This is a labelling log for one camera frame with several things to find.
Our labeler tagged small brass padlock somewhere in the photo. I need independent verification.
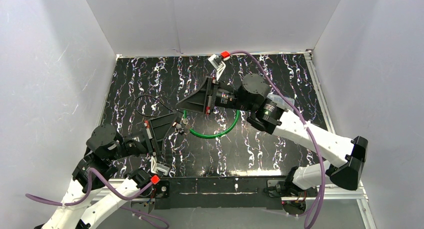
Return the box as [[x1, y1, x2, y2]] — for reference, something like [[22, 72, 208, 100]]
[[172, 122, 182, 131]]

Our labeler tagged clear plastic parts box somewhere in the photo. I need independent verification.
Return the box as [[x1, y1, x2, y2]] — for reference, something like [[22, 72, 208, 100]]
[[267, 93, 295, 112]]

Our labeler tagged green cable lock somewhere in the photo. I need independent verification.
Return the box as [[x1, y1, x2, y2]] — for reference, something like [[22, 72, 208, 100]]
[[189, 110, 241, 139]]

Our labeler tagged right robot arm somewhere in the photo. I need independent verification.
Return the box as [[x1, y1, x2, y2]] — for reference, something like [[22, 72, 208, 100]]
[[176, 74, 368, 191]]

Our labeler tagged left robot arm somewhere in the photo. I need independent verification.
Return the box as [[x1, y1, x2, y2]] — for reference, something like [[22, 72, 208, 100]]
[[26, 111, 184, 229]]

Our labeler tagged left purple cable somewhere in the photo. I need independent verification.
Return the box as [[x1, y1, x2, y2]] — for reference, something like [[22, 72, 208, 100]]
[[25, 167, 170, 229]]

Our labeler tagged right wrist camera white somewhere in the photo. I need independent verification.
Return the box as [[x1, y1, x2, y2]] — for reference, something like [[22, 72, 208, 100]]
[[207, 51, 230, 81]]

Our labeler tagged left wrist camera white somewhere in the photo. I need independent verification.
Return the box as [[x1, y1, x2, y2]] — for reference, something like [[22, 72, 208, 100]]
[[150, 156, 171, 185]]

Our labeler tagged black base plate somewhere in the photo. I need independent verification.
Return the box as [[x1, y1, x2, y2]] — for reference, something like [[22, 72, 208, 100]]
[[120, 176, 309, 211]]

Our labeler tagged small dark key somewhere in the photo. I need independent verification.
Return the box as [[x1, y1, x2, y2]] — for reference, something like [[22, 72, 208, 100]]
[[175, 128, 185, 135]]

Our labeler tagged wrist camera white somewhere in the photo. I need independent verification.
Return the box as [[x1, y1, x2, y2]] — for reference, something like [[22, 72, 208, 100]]
[[207, 51, 230, 81], [150, 156, 171, 185]]

